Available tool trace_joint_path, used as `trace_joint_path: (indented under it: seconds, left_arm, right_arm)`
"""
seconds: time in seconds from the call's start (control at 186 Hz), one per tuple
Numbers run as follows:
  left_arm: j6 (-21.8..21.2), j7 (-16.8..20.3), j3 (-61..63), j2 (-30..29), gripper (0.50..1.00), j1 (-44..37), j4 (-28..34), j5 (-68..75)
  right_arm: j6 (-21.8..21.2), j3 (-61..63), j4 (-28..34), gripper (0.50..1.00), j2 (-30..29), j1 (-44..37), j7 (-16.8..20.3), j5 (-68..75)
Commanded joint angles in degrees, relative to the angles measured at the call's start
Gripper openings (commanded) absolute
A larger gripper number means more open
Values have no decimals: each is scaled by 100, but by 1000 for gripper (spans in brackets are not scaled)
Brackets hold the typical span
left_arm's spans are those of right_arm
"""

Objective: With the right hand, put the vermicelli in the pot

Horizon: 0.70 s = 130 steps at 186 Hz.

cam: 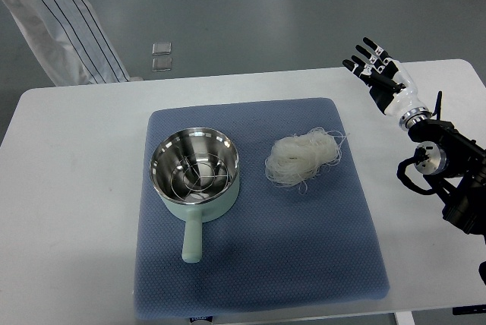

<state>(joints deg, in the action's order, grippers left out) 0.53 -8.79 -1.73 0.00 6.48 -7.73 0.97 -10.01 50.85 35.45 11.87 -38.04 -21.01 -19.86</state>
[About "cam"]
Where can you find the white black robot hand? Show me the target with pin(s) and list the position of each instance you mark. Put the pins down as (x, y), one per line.
(389, 84)

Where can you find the white vermicelli bundle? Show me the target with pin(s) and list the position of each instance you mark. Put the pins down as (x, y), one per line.
(294, 160)

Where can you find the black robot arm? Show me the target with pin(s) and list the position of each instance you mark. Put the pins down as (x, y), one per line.
(448, 164)

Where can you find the mint green steel pot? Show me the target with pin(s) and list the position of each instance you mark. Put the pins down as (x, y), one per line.
(196, 172)

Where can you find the blue textured mat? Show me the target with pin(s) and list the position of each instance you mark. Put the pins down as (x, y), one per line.
(276, 247)

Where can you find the upper metal floor plate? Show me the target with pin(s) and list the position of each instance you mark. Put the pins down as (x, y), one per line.
(162, 48)

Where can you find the person in white clothes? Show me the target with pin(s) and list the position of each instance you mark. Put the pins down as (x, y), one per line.
(68, 41)

